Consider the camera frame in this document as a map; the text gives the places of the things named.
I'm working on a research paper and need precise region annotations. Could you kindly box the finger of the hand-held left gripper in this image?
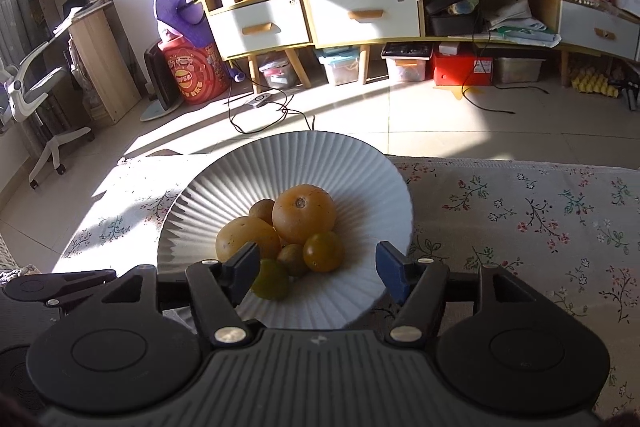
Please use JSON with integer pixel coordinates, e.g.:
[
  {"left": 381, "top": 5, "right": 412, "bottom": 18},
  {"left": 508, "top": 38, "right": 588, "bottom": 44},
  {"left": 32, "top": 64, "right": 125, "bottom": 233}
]
[{"left": 4, "top": 268, "right": 118, "bottom": 308}]

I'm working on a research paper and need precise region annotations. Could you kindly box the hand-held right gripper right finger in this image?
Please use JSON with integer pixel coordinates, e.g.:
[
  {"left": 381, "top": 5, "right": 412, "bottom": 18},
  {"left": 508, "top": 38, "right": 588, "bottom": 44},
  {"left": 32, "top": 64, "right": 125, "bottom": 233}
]
[{"left": 376, "top": 241, "right": 543, "bottom": 348}]

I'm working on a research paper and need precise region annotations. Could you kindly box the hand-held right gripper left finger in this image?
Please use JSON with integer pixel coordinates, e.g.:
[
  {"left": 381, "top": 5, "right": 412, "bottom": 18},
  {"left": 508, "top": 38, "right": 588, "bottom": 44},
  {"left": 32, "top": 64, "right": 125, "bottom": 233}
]
[{"left": 100, "top": 243, "right": 262, "bottom": 349}]

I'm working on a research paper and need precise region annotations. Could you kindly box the large yellow citrus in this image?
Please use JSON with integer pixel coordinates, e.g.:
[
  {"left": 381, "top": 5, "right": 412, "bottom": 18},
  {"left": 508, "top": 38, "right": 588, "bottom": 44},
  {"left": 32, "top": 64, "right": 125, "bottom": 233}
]
[{"left": 215, "top": 216, "right": 281, "bottom": 260}]

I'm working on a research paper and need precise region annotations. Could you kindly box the brown kiwi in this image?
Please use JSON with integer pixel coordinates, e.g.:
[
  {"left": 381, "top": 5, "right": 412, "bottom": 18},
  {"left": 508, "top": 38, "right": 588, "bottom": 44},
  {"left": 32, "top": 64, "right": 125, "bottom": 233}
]
[
  {"left": 248, "top": 198, "right": 276, "bottom": 226},
  {"left": 276, "top": 243, "right": 308, "bottom": 278}
]

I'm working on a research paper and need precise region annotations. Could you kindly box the green orange tomato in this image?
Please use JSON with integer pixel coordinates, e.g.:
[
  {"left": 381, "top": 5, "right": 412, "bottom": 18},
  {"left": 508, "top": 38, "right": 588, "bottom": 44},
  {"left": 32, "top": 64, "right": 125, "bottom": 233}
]
[{"left": 302, "top": 231, "right": 345, "bottom": 273}]

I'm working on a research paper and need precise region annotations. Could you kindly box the large orange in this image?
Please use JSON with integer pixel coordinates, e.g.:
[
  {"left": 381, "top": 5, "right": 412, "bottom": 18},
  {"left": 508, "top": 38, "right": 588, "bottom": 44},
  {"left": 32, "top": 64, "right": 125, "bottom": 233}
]
[{"left": 271, "top": 184, "right": 337, "bottom": 245}]

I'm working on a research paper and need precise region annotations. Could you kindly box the white ribbed plate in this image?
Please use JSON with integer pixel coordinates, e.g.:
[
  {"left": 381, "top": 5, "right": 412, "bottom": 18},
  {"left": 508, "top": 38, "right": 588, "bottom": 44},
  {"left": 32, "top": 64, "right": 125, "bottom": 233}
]
[{"left": 156, "top": 131, "right": 415, "bottom": 330}]

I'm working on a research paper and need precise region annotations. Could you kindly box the floral tablecloth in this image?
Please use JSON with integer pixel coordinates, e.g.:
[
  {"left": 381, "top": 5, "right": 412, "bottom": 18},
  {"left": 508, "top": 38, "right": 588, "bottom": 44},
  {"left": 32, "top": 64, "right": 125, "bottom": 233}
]
[{"left": 50, "top": 154, "right": 640, "bottom": 413}]

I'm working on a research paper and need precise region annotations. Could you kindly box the red printed bucket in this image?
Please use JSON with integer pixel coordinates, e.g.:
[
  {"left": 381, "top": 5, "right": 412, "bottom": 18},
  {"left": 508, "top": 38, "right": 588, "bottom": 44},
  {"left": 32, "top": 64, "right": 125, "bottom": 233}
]
[{"left": 159, "top": 38, "right": 232, "bottom": 105}]

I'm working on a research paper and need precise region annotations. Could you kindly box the white office chair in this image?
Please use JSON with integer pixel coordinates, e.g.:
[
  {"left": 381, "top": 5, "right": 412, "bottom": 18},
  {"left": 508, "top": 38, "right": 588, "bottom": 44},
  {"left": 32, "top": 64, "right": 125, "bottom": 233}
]
[{"left": 0, "top": 39, "right": 96, "bottom": 190}]

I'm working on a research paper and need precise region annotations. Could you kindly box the black panel heater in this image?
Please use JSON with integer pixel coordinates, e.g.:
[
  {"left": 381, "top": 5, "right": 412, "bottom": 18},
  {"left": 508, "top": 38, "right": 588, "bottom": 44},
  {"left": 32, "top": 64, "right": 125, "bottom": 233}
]
[{"left": 140, "top": 44, "right": 183, "bottom": 122}]

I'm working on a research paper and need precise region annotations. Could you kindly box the clear box black lid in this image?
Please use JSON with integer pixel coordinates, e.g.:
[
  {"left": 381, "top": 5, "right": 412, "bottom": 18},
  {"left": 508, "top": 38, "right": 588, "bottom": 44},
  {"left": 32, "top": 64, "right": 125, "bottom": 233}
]
[{"left": 381, "top": 43, "right": 433, "bottom": 82}]

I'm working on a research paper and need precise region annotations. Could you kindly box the clear box blue lid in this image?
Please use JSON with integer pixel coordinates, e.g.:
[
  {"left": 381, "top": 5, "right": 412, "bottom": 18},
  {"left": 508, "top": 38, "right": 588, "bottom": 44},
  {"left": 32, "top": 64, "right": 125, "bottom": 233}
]
[{"left": 316, "top": 49, "right": 361, "bottom": 86}]

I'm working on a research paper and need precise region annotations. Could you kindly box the red storage box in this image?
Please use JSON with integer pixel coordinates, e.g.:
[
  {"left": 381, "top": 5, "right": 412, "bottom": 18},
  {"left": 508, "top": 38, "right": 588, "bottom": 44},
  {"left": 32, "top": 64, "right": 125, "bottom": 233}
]
[{"left": 432, "top": 47, "right": 493, "bottom": 86}]

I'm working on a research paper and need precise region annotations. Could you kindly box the wooden desk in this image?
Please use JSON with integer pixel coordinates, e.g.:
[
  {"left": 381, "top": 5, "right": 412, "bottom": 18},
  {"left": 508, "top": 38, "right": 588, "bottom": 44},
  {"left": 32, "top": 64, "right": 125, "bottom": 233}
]
[{"left": 37, "top": 0, "right": 143, "bottom": 125}]

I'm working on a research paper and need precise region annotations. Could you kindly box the grey clear storage box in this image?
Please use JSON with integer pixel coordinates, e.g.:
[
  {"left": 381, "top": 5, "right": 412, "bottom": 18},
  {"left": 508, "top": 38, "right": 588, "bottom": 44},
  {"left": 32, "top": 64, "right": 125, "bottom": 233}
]
[{"left": 492, "top": 56, "right": 546, "bottom": 84}]

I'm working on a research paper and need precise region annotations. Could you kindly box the white drawer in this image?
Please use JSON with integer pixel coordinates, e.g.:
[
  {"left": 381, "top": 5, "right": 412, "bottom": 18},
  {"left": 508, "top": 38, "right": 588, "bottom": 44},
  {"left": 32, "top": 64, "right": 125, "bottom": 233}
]
[
  {"left": 559, "top": 1, "right": 640, "bottom": 60},
  {"left": 207, "top": 0, "right": 311, "bottom": 58},
  {"left": 307, "top": 0, "right": 421, "bottom": 48}
]

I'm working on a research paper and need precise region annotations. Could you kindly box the black storage bin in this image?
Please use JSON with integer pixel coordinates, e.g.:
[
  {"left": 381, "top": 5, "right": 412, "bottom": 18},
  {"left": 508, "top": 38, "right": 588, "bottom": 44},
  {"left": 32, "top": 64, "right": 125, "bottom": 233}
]
[{"left": 425, "top": 0, "right": 483, "bottom": 36}]

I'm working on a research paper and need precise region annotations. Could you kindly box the purple plush toy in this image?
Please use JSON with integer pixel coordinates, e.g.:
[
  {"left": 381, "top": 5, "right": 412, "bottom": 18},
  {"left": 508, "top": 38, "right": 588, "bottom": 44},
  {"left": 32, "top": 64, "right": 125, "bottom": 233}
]
[{"left": 154, "top": 0, "right": 216, "bottom": 50}]

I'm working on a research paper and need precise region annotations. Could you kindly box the black laptop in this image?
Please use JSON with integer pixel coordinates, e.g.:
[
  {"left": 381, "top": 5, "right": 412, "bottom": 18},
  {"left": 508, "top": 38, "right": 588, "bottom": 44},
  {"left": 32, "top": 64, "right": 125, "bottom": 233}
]
[{"left": 52, "top": 0, "right": 91, "bottom": 32}]

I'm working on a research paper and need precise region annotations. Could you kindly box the yellow egg tray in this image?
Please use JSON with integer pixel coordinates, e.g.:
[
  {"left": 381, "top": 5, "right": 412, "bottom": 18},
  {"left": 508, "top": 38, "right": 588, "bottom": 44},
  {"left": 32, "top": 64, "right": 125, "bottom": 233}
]
[{"left": 570, "top": 67, "right": 621, "bottom": 98}]

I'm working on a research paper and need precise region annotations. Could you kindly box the pile of folded cloths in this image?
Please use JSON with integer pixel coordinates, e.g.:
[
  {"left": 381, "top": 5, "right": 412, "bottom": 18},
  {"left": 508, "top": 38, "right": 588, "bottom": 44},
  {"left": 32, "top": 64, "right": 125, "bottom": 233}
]
[{"left": 482, "top": 0, "right": 561, "bottom": 46}]

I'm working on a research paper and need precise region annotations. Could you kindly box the small black stand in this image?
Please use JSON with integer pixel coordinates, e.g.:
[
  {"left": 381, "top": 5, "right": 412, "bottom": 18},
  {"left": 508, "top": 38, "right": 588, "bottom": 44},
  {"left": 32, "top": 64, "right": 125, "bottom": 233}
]
[{"left": 617, "top": 77, "right": 640, "bottom": 110}]

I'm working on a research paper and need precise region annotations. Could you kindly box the low wooden cabinet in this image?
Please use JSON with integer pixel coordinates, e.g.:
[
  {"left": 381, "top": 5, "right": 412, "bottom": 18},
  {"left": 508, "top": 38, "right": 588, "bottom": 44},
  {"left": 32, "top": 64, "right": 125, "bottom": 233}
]
[{"left": 305, "top": 0, "right": 640, "bottom": 85}]

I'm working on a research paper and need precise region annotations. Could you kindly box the black floor cable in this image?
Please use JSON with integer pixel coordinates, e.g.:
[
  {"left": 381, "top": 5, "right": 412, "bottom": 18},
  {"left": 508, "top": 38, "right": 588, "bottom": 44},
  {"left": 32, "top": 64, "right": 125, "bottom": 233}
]
[{"left": 227, "top": 77, "right": 316, "bottom": 135}]

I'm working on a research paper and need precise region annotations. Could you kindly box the black power cable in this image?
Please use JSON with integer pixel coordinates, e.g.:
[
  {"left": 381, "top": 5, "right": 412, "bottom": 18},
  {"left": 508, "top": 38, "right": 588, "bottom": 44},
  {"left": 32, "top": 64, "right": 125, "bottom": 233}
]
[{"left": 450, "top": 0, "right": 551, "bottom": 115}]

